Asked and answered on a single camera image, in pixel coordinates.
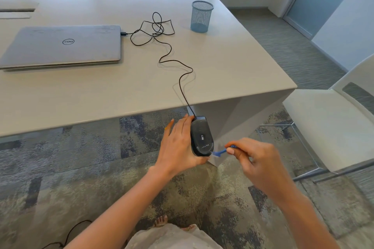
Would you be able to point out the person's right hand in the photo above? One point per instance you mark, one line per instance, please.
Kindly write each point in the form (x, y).
(263, 164)

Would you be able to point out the person's left hand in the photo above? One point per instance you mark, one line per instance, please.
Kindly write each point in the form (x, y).
(175, 152)

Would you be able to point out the person's left fingers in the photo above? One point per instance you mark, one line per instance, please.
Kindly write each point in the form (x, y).
(181, 127)

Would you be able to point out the person's right thumb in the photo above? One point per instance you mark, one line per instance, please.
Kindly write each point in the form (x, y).
(235, 155)

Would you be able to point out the blue plastic pry tool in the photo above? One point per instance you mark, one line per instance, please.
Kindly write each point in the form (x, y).
(219, 152)

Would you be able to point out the black computer mouse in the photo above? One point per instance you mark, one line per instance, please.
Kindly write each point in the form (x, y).
(202, 136)

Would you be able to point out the person's right forearm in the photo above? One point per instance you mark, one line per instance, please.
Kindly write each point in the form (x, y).
(306, 219)

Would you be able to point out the person's left forearm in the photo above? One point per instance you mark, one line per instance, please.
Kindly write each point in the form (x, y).
(122, 211)

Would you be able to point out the white chair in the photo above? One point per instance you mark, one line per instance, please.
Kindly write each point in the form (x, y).
(324, 123)

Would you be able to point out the person's bare foot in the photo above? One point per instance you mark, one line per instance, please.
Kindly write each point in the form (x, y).
(161, 222)

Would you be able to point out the person's white garment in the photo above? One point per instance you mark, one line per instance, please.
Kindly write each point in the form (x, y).
(166, 238)

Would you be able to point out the blue mesh pen cup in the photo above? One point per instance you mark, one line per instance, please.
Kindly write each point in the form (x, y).
(201, 18)

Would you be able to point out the grey closed laptop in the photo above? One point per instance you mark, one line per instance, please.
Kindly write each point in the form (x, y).
(61, 46)

